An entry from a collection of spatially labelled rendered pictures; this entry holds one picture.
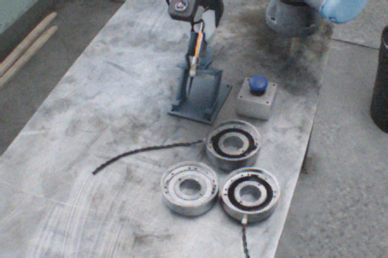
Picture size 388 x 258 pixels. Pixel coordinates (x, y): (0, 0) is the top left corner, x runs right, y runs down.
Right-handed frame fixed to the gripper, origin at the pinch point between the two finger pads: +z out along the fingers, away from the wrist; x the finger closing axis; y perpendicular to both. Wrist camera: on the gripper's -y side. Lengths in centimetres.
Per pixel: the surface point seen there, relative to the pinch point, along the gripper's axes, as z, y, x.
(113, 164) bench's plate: 16.1, -23.7, 9.4
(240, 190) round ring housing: 13.7, -22.4, -16.4
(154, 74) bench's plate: 16.2, 3.9, 13.3
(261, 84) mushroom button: 8.9, 1.0, -12.8
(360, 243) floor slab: 96, 26, -50
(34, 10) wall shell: 89, 108, 154
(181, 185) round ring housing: 14.3, -24.6, -5.9
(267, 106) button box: 12.3, -1.4, -15.0
